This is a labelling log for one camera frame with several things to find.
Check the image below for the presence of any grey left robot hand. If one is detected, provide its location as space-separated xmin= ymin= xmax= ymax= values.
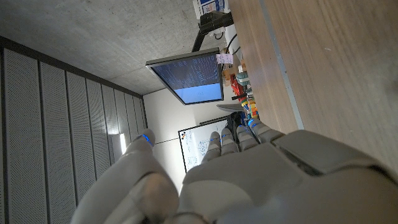
xmin=70 ymin=118 xmax=398 ymax=224

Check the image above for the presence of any black backpack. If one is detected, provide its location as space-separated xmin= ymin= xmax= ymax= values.
xmin=226 ymin=111 xmax=249 ymax=139

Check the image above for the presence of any black-framed whiteboard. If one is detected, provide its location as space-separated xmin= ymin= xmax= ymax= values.
xmin=177 ymin=116 xmax=229 ymax=173

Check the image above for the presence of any colourful puzzle cube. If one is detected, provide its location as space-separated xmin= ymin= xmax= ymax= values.
xmin=241 ymin=98 xmax=259 ymax=119

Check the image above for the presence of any dark open laptop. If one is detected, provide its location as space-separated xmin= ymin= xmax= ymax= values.
xmin=216 ymin=103 xmax=245 ymax=113

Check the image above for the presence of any black computer monitor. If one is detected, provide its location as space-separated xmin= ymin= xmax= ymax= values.
xmin=146 ymin=47 xmax=225 ymax=106

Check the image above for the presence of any pink sticky note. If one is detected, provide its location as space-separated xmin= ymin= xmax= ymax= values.
xmin=216 ymin=53 xmax=234 ymax=65

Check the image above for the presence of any white wipes canister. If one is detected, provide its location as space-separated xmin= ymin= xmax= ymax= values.
xmin=192 ymin=0 xmax=230 ymax=20

